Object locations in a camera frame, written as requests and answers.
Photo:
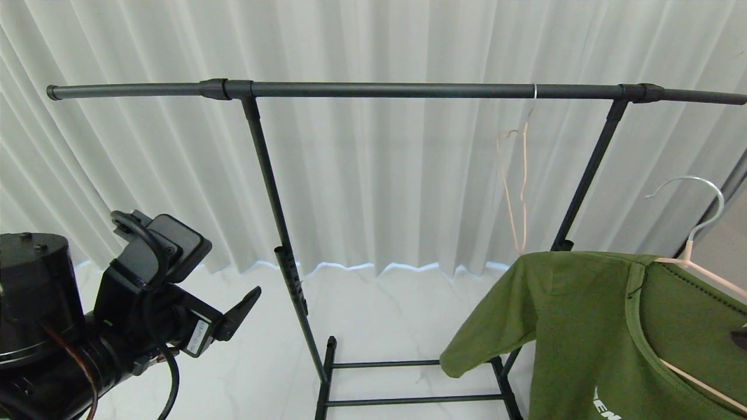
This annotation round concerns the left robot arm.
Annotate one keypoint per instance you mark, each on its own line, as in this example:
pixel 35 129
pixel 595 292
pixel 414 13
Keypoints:
pixel 35 291

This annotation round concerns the white curtain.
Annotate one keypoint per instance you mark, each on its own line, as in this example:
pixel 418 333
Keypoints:
pixel 379 186

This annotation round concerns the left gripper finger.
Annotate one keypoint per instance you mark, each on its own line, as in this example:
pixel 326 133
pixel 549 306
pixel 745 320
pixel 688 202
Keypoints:
pixel 236 321

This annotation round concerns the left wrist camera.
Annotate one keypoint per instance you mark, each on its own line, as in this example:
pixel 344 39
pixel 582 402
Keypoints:
pixel 175 245

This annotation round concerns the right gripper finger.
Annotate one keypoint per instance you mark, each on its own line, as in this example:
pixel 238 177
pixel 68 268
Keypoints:
pixel 741 339

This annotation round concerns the pink clothes hanger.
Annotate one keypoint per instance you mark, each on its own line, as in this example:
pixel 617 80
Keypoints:
pixel 524 192
pixel 721 201

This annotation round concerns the black clothes rack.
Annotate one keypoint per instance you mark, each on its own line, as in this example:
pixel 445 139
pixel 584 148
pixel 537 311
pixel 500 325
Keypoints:
pixel 379 90

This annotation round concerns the green long-sleeved shirt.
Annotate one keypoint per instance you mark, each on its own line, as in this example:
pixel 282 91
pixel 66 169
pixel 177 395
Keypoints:
pixel 583 326

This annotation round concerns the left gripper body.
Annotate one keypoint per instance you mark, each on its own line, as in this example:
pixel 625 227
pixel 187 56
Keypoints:
pixel 134 315

